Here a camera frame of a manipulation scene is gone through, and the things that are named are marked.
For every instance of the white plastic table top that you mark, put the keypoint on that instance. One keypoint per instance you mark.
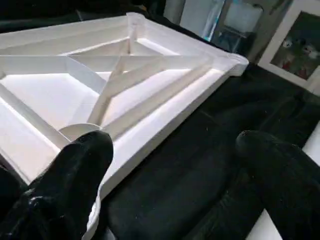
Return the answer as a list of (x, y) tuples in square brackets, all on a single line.
[(50, 95)]

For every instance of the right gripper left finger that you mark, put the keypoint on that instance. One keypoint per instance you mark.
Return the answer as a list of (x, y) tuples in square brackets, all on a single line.
[(55, 200)]

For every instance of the black work mat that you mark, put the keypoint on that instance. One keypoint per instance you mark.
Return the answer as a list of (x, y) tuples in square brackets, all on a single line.
[(200, 140)]

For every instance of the white glass door cabinet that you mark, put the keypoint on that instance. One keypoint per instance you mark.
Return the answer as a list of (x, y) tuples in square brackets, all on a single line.
[(280, 40)]

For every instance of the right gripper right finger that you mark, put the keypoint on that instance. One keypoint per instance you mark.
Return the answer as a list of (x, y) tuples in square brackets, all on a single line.
[(290, 190)]

